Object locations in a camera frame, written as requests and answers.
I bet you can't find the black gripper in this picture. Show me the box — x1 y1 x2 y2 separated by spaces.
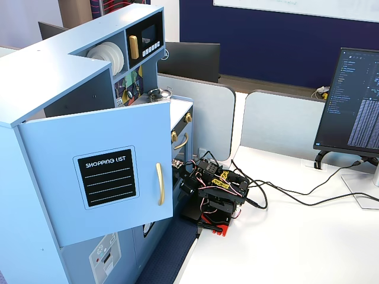
176 165 205 197

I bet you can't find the red robot base clamp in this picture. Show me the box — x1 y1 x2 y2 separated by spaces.
197 212 231 237

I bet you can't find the toy oven door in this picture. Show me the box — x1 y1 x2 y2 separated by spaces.
171 121 194 169

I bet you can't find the blue toy kitchen cabinet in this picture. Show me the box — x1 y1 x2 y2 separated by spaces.
0 3 195 284

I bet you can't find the grey desk divider panel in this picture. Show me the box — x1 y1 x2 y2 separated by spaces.
239 89 327 162
156 72 237 162

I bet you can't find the navy fabric panel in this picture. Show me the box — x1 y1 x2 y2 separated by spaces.
144 215 200 284

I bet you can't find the black monitor back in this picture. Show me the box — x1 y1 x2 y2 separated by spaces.
158 41 221 84

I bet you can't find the stack of white plates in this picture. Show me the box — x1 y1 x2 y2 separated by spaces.
102 41 124 75

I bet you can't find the silver monitor stand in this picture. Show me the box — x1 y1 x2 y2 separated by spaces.
340 165 379 211

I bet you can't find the computer monitor showing code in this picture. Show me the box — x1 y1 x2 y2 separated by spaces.
313 47 379 158

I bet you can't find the dark monitor back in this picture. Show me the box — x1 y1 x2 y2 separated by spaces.
37 21 70 41

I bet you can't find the whiteboard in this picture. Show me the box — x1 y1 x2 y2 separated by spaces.
212 0 379 24

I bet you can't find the gold curved door handle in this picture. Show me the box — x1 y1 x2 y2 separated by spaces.
155 162 166 206

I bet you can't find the gold oven handle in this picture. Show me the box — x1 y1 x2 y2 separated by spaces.
174 133 190 150

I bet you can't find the black cable to monitor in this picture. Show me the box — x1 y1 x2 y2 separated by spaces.
230 159 365 196

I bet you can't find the long black cable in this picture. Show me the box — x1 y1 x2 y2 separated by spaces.
236 174 379 211

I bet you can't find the toy microwave with yellow handle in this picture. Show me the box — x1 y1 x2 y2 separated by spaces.
126 11 164 69

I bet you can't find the gold microwave handle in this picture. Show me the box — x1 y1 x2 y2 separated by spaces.
129 35 139 60

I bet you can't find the yellow and white cable bundle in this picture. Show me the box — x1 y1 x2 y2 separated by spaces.
310 85 330 101

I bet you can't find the rack with red cables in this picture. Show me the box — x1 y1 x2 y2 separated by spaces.
91 0 151 16

